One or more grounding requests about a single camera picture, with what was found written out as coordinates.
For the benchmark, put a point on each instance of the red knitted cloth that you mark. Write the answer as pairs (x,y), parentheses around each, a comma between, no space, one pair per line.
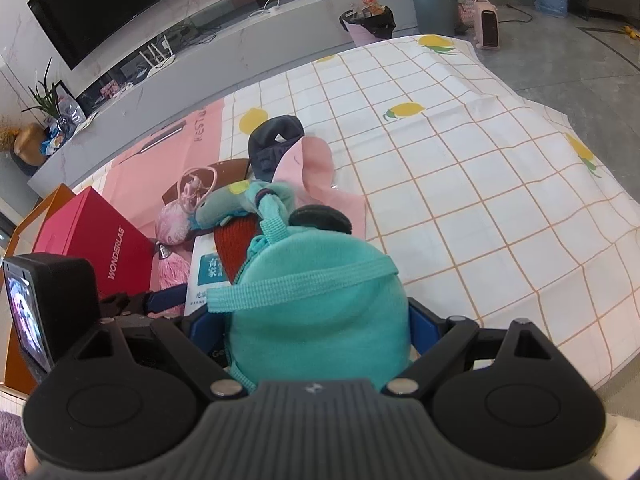
(232,241)

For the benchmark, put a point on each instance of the green plant in glass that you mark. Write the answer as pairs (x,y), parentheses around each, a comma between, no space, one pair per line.
(54,101)

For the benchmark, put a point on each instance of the teal dinosaur plush toy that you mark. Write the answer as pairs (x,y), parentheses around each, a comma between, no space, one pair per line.
(239,199)

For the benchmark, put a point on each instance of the teal fabric bag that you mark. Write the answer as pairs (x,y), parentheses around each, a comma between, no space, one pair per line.
(312,302)

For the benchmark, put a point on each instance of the orange cardboard storage box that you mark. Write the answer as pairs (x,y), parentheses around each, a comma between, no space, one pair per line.
(24,350)

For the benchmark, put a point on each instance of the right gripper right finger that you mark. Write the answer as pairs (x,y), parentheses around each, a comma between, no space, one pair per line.
(442,345)

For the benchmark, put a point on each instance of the brown leather piece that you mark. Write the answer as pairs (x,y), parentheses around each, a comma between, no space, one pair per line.
(211,177)

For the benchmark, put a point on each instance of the pink space heater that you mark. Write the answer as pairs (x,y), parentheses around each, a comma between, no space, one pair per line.
(482,17)

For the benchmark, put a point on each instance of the white wifi router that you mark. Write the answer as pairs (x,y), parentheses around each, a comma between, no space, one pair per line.
(158,54)

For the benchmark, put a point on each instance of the white tissue pack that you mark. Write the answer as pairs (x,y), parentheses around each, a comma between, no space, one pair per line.
(206,271)

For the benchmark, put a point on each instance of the red lidded transparent box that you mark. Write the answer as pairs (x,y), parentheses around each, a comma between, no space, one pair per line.
(89,227)

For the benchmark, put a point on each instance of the golden vase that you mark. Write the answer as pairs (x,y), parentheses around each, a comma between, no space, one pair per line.
(27,145)

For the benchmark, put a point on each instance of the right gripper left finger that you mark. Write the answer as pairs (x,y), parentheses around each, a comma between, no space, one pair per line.
(190,342)

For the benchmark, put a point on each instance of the pink fluffy cloth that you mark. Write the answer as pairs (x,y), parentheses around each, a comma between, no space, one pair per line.
(173,270)

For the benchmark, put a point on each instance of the pink drawstring pouch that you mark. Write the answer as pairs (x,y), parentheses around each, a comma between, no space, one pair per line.
(174,222)

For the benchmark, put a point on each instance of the checkered lemon table cloth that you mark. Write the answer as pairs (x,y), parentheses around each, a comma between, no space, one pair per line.
(489,204)

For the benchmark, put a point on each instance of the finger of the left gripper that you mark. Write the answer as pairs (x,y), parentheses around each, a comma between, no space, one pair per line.
(166,303)

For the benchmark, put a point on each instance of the pink printed mat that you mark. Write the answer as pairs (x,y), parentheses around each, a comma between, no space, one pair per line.
(135,181)

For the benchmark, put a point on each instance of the pink bin with black bag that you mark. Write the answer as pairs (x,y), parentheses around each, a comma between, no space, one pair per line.
(368,23)

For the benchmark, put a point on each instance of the navy blue fabric headband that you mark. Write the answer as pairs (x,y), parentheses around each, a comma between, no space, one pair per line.
(269,142)

